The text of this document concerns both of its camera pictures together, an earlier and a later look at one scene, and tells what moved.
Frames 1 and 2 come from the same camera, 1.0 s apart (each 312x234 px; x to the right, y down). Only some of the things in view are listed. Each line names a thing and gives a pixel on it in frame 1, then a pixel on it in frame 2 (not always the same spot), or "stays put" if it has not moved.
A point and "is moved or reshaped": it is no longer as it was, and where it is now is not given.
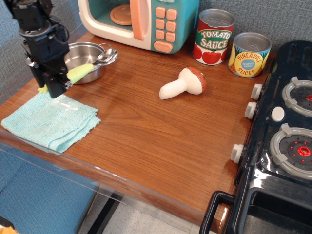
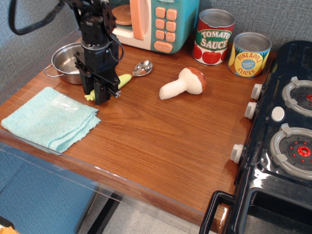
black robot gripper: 47,46 to 98,61
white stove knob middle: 250,109 stays put
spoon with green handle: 103,57 is moved or reshaped
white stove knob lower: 236,153 stays put
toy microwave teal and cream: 165,26 stays put
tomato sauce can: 214,28 stays put
